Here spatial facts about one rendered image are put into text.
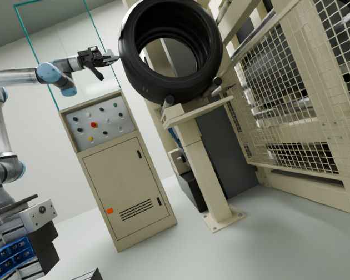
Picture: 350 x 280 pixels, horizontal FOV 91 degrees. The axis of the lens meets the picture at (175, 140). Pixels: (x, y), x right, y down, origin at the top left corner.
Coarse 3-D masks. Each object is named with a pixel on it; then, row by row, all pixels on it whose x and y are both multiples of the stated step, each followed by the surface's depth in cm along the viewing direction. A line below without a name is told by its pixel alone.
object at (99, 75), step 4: (84, 64) 92; (88, 64) 91; (88, 68) 93; (92, 68) 92; (92, 72) 94; (96, 72) 92; (100, 72) 93; (96, 76) 93; (100, 76) 92; (100, 80) 95
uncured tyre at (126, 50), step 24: (144, 0) 88; (168, 0) 89; (192, 0) 92; (144, 24) 110; (168, 24) 115; (192, 24) 111; (216, 24) 96; (120, 48) 88; (192, 48) 119; (216, 48) 92; (144, 72) 86; (216, 72) 96; (144, 96) 104; (192, 96) 99
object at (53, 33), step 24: (48, 0) 147; (72, 0) 149; (24, 24) 143; (48, 24) 146; (72, 24) 149; (48, 48) 145; (72, 48) 148; (72, 72) 147; (72, 96) 146; (96, 96) 149
